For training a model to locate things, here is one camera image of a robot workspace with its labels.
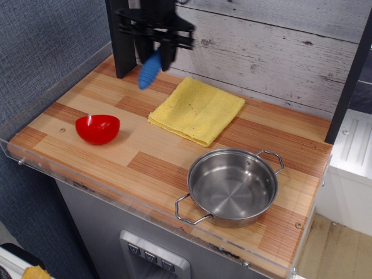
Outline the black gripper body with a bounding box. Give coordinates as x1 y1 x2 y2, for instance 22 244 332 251
117 1 195 49

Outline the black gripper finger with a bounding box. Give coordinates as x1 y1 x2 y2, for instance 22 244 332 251
134 35 154 65
160 42 178 71

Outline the blue handled metal spork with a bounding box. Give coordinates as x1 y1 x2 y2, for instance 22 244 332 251
138 48 162 90

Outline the yellow towel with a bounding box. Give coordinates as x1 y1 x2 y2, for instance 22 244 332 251
148 77 245 147

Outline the red plastic bowl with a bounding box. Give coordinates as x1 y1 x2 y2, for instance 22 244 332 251
75 115 120 145

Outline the stainless steel pot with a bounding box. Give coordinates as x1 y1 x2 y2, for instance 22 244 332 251
175 148 285 228

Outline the clear acrylic table guard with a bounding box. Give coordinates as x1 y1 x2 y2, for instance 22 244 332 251
1 57 331 278

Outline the grey toy fridge cabinet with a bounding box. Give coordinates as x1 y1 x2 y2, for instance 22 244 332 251
56 180 263 278

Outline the white toy sink unit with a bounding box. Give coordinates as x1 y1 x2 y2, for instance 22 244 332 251
315 109 371 235

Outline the black vertical post right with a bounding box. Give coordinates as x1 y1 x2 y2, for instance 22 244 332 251
324 11 371 144

